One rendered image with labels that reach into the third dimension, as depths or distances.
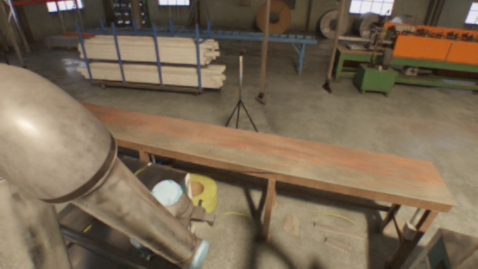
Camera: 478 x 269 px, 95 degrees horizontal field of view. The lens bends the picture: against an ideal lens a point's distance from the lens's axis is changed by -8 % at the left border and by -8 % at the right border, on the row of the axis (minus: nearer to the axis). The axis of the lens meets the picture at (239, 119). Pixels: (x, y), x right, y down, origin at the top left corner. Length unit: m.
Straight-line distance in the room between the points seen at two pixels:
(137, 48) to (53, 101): 4.58
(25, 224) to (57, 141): 0.21
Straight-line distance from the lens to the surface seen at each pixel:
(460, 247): 1.82
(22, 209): 0.47
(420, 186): 1.97
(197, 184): 2.50
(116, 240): 1.51
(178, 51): 4.52
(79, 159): 0.31
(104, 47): 5.29
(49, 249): 0.54
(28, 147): 0.31
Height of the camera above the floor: 1.89
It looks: 29 degrees down
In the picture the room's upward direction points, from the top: 1 degrees clockwise
